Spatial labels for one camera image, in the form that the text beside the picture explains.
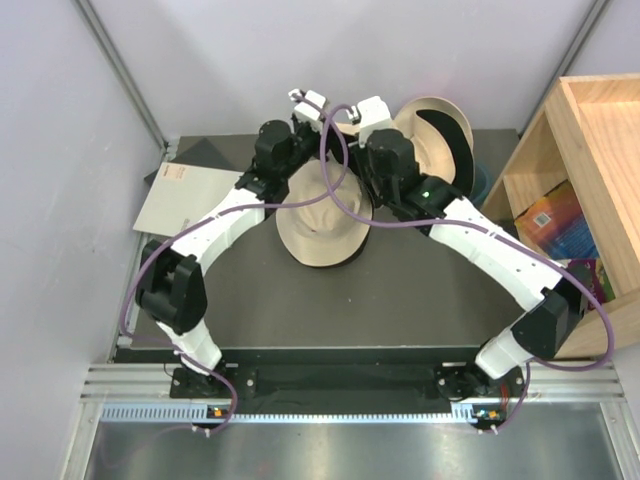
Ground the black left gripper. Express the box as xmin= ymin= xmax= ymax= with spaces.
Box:
xmin=278 ymin=112 xmax=338 ymax=181

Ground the beige black reversible hat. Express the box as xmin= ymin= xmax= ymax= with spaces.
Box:
xmin=327 ymin=122 xmax=361 ymax=138

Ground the black bucket hat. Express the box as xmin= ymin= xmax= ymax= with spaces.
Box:
xmin=295 ymin=178 xmax=373 ymax=269

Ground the tan black hat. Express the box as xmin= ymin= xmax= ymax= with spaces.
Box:
xmin=394 ymin=96 xmax=475 ymax=196

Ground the cream bucket hat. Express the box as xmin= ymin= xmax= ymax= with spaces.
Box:
xmin=276 ymin=159 xmax=373 ymax=268

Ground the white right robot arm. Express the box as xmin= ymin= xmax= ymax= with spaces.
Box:
xmin=344 ymin=124 xmax=593 ymax=396

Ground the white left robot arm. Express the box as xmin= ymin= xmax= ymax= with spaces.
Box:
xmin=133 ymin=120 xmax=321 ymax=397

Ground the dark grey foam pad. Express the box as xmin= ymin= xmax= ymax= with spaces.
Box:
xmin=169 ymin=138 xmax=235 ymax=171

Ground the teal plastic bin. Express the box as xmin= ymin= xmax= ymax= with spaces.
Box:
xmin=470 ymin=163 xmax=494 ymax=208

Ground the white calibration board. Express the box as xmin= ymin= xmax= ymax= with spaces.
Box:
xmin=133 ymin=162 xmax=241 ymax=237

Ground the wooden shelf box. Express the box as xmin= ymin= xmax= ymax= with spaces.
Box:
xmin=482 ymin=73 xmax=639 ymax=348

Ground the purple treehouse book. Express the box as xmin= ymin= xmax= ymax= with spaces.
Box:
xmin=568 ymin=258 xmax=616 ymax=304

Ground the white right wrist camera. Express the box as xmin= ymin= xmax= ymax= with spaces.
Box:
xmin=348 ymin=96 xmax=393 ymax=144

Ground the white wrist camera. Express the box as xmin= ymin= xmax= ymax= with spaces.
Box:
xmin=288 ymin=89 xmax=328 ymax=123
xmin=348 ymin=96 xmax=393 ymax=144

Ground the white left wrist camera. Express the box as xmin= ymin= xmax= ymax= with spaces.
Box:
xmin=288 ymin=89 xmax=328 ymax=123

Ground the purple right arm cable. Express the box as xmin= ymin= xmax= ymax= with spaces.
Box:
xmin=320 ymin=103 xmax=617 ymax=434

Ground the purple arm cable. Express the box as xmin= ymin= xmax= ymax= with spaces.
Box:
xmin=320 ymin=103 xmax=617 ymax=434
xmin=119 ymin=89 xmax=351 ymax=424

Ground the aluminium corner post right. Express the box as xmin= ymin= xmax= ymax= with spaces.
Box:
xmin=518 ymin=0 xmax=612 ymax=138

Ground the aluminium corner post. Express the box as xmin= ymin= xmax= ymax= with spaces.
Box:
xmin=71 ymin=0 xmax=168 ymax=150
xmin=518 ymin=0 xmax=612 ymax=138

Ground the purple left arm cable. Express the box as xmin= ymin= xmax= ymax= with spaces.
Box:
xmin=119 ymin=89 xmax=351 ymax=424

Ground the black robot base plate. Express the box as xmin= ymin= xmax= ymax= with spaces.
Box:
xmin=178 ymin=347 xmax=524 ymax=407

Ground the aluminium corner post left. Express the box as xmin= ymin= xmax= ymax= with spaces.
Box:
xmin=71 ymin=0 xmax=168 ymax=150

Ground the aluminium frame rail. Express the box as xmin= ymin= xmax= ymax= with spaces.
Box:
xmin=79 ymin=362 xmax=626 ymax=424

